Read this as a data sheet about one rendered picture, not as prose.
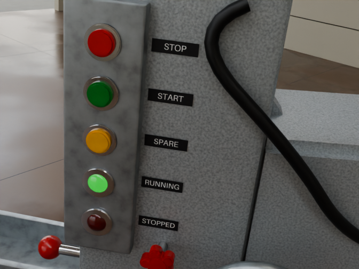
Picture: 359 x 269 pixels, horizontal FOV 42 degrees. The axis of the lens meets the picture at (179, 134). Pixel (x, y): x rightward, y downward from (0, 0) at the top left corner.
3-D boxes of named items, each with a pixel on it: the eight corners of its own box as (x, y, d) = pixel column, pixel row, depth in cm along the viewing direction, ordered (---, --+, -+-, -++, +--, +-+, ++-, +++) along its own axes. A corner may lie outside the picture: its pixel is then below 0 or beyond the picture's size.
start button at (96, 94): (114, 106, 47) (115, 81, 46) (111, 109, 46) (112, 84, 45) (88, 102, 47) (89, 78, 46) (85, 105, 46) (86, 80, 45)
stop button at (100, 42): (116, 56, 45) (117, 29, 44) (113, 59, 44) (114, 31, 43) (90, 53, 45) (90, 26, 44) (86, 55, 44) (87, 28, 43)
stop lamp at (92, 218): (108, 228, 54) (109, 211, 53) (105, 235, 52) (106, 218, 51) (88, 224, 54) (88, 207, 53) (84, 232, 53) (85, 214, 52)
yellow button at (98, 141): (112, 151, 49) (112, 128, 48) (109, 156, 48) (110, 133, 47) (88, 147, 49) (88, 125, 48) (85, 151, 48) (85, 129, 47)
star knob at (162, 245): (177, 259, 56) (180, 231, 54) (171, 283, 52) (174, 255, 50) (146, 253, 56) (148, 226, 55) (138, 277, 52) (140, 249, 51)
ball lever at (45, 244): (96, 256, 64) (98, 237, 63) (89, 272, 61) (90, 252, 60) (44, 247, 65) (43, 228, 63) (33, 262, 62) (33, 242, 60)
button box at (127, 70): (135, 242, 56) (153, 0, 45) (130, 255, 54) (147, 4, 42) (71, 230, 57) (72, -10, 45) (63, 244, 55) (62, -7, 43)
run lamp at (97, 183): (110, 190, 51) (111, 171, 50) (107, 196, 50) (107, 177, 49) (89, 187, 52) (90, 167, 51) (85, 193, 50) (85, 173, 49)
